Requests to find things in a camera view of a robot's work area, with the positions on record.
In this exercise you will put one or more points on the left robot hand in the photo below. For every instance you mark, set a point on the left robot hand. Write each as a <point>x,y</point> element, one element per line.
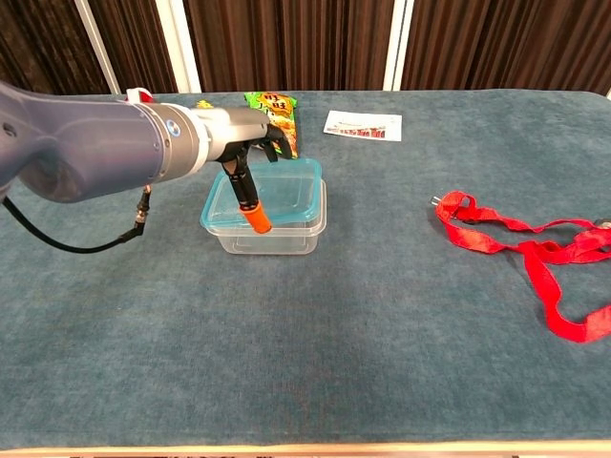
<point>238,126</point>

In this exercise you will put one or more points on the blue plastic tray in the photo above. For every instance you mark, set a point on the blue plastic tray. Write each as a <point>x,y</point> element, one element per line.
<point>291,191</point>

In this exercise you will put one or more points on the clear plastic food container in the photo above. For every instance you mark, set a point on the clear plastic food container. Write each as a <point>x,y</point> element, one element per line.
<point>277,241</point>

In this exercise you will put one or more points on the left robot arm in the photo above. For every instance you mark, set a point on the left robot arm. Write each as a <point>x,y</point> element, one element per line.
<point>95,148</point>

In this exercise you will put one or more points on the green snack bag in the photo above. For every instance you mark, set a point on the green snack bag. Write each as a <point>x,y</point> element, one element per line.
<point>281,107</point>

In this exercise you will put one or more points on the dark brown pleated curtain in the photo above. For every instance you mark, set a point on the dark brown pleated curtain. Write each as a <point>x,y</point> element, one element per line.
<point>286,43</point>

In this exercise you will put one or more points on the red ketchup bottle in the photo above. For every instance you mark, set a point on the red ketchup bottle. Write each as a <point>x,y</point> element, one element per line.
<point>141,95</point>

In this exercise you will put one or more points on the white printed card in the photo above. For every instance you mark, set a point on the white printed card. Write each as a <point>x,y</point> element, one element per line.
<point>363,125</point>

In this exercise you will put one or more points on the teal table mat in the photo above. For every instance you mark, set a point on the teal table mat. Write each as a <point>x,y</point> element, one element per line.
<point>334,334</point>

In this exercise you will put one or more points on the metal key clip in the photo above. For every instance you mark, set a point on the metal key clip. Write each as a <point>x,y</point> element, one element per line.
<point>604,223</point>

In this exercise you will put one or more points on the white frame post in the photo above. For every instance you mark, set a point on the white frame post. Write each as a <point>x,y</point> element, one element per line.
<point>398,47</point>
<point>179,47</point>

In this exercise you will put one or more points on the thin grey frame post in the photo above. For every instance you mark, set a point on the thin grey frame post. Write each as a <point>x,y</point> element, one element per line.
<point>98,47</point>

